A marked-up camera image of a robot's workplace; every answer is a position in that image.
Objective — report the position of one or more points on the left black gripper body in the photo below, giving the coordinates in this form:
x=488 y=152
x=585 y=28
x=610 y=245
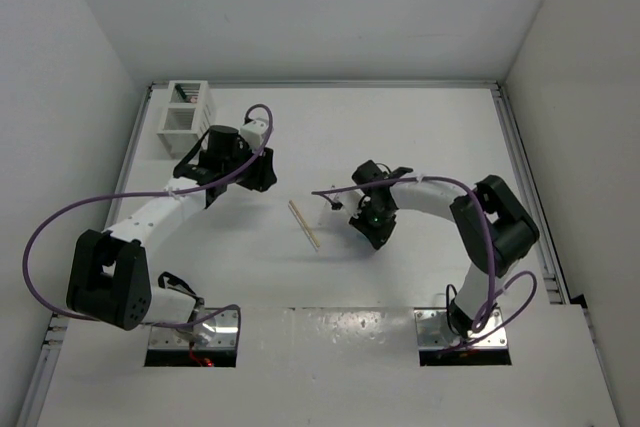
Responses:
x=254 y=174

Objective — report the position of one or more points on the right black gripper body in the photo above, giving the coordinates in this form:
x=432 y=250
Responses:
x=370 y=218

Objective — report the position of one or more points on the tan and white pencil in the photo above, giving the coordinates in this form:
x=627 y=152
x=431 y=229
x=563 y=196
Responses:
x=304 y=225

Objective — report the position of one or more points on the dark teal makeup pen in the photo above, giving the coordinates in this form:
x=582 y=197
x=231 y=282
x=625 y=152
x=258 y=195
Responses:
x=186 y=92

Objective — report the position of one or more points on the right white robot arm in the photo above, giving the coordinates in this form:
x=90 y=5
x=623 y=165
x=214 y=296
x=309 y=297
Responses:
x=495 y=229

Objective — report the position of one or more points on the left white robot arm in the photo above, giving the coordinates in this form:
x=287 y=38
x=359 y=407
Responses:
x=110 y=279

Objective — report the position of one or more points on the white two-slot organizer box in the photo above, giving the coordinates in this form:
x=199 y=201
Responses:
x=182 y=124

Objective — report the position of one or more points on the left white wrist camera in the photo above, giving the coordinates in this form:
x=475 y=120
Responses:
x=254 y=132

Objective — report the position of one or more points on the back aluminium frame rail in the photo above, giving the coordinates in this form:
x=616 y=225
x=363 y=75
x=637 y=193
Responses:
x=332 y=83

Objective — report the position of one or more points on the aluminium frame rail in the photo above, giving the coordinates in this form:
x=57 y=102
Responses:
x=552 y=273
x=332 y=83
x=54 y=336

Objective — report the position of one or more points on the right aluminium frame rail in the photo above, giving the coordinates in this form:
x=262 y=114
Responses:
x=552 y=273

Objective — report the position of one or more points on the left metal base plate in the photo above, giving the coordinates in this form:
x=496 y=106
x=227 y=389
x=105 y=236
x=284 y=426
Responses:
x=218 y=333

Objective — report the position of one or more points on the left aluminium frame rail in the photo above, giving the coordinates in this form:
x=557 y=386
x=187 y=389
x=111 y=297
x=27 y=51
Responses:
x=54 y=336

